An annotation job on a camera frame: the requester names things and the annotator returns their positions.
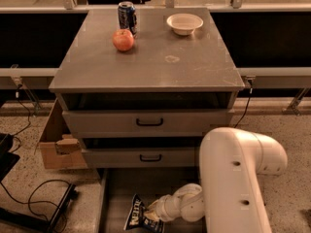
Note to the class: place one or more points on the white bowl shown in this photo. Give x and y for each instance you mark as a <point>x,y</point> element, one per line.
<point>184,24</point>

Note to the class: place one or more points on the grey drawer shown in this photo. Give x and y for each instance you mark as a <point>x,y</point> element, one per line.
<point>145,123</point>
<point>120,185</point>
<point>141,158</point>

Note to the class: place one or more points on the brown cardboard box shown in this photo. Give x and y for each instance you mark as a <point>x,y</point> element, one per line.
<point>59,149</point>

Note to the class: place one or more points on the grey top drawer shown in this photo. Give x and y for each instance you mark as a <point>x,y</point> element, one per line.
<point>145,123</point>

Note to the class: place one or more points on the grey middle drawer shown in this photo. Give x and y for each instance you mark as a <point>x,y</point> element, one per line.
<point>141,158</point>

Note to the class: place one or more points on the grey bottom drawer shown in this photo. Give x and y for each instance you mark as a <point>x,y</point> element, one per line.
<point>120,185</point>

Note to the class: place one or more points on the grey drawer cabinet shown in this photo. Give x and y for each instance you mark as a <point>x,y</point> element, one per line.
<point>162,72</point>

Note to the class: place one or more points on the blue chip bag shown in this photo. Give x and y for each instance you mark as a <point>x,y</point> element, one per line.
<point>136,218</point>

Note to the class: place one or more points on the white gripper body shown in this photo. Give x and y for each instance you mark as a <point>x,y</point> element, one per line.
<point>164,208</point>

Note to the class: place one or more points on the red apple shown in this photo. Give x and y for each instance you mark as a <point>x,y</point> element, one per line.
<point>123,40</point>

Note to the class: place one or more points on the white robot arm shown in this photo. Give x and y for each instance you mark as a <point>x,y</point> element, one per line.
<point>228,196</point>

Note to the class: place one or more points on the blue soda can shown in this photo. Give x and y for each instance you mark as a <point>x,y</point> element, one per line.
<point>127,16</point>

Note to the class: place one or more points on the black stand base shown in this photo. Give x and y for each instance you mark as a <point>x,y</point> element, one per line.
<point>39,222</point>

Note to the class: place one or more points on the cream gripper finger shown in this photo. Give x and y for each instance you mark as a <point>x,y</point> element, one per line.
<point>150,212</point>

